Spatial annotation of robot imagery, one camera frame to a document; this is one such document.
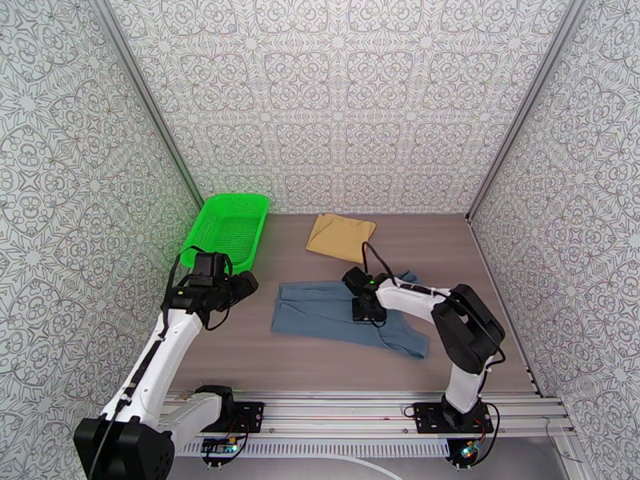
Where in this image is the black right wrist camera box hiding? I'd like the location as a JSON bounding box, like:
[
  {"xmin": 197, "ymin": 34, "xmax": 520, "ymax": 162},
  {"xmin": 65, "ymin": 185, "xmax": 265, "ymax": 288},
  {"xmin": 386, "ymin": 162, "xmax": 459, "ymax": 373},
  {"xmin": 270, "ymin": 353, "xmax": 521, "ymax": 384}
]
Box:
[{"xmin": 342, "ymin": 266, "xmax": 375, "ymax": 296}]

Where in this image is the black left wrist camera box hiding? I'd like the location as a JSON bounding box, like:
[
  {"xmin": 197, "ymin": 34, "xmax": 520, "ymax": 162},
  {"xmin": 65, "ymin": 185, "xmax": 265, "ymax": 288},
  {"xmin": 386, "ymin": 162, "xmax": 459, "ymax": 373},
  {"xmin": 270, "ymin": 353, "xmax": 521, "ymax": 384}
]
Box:
[{"xmin": 191, "ymin": 251, "xmax": 232, "ymax": 288}]

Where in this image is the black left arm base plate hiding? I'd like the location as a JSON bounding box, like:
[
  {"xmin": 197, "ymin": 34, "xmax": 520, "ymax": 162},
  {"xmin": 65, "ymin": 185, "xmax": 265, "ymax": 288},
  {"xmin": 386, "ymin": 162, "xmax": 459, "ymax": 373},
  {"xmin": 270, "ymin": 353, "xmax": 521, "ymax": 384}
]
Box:
[{"xmin": 227, "ymin": 401, "xmax": 266, "ymax": 434}]

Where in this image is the aluminium frame post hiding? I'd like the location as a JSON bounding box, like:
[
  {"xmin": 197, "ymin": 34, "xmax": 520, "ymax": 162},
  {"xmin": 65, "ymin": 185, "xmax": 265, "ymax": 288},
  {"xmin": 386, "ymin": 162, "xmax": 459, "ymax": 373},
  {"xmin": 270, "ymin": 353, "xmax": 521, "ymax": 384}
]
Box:
[
  {"xmin": 465, "ymin": 0, "xmax": 589, "ymax": 225},
  {"xmin": 85, "ymin": 0, "xmax": 207, "ymax": 207}
]

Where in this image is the blue grey shirt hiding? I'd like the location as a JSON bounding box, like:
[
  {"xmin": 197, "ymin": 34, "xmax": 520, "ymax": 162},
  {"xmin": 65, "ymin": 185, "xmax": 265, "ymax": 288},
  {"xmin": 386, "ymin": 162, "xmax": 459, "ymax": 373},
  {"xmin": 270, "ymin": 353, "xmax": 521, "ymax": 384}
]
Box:
[{"xmin": 270, "ymin": 270, "xmax": 431, "ymax": 361}]

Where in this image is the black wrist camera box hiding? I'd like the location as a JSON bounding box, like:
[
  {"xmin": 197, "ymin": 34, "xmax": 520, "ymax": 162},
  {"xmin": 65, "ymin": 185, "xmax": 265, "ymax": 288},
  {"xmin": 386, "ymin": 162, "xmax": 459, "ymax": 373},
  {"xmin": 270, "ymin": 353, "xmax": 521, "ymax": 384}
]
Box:
[
  {"xmin": 342, "ymin": 266, "xmax": 375, "ymax": 296},
  {"xmin": 191, "ymin": 251, "xmax": 232, "ymax": 288}
]

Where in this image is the white perforated strip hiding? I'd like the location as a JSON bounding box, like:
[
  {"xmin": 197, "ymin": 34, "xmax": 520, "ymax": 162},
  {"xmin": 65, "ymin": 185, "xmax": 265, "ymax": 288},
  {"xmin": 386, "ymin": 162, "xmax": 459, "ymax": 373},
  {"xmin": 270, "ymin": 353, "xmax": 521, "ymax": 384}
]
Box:
[{"xmin": 119, "ymin": 439, "xmax": 451, "ymax": 458}]

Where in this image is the aluminium table edge rail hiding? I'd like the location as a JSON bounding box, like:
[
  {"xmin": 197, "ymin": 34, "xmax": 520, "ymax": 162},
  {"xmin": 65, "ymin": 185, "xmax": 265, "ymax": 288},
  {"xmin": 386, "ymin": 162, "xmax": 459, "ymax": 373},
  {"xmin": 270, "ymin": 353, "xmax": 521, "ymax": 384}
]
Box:
[{"xmin": 467, "ymin": 215, "xmax": 543, "ymax": 397}]

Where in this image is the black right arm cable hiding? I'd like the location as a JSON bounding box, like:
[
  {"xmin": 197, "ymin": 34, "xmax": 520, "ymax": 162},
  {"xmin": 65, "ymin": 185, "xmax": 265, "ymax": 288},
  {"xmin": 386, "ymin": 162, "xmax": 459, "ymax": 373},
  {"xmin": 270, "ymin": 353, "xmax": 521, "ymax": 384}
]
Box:
[{"xmin": 361, "ymin": 241, "xmax": 401, "ymax": 290}]

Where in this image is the green plastic laundry basket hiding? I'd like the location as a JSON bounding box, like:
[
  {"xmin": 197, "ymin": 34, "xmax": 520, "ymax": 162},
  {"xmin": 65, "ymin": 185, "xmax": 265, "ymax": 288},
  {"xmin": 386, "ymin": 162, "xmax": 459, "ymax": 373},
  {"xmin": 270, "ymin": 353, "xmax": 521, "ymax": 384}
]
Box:
[{"xmin": 179, "ymin": 193, "xmax": 271, "ymax": 276}]

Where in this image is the aluminium mounting rail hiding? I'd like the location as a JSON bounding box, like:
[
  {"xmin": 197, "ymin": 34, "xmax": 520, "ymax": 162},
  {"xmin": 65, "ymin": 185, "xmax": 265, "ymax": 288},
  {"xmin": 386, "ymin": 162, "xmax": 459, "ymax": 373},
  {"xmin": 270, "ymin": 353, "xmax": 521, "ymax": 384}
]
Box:
[{"xmin": 105, "ymin": 390, "xmax": 576, "ymax": 441}]

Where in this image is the tan yellow cloth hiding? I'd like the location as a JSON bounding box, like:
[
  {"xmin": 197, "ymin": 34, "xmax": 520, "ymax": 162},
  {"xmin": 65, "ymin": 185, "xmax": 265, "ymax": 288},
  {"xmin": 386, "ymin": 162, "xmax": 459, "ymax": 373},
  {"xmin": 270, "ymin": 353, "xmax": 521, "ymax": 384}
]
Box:
[{"xmin": 306, "ymin": 214, "xmax": 377, "ymax": 265}]

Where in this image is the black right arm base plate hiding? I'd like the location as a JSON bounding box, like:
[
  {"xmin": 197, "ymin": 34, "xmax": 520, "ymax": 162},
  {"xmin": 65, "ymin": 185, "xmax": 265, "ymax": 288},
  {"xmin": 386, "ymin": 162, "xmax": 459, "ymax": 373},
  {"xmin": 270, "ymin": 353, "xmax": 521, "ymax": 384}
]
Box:
[{"xmin": 414, "ymin": 402, "xmax": 495, "ymax": 434}]

